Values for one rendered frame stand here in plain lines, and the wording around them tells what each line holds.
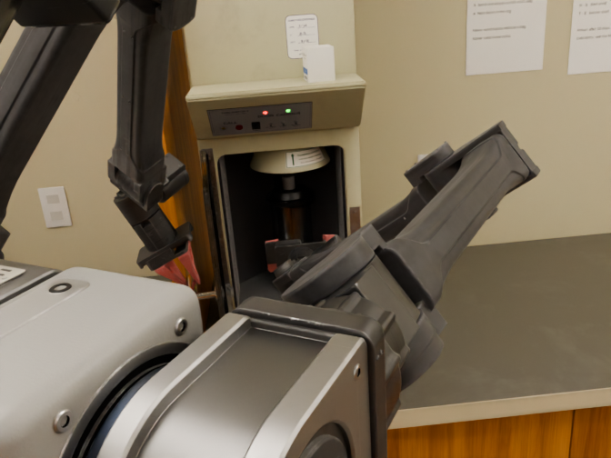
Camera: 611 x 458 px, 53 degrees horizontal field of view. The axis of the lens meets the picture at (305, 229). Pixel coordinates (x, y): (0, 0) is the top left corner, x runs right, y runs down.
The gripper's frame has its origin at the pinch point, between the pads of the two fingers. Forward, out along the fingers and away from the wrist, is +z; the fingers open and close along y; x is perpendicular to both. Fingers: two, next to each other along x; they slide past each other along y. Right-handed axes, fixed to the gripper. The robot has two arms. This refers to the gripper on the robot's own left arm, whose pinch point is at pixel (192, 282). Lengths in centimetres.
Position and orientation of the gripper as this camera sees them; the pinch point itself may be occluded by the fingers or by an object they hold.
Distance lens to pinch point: 111.5
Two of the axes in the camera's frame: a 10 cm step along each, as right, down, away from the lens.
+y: -8.7, 4.9, 0.4
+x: 1.5, 3.6, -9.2
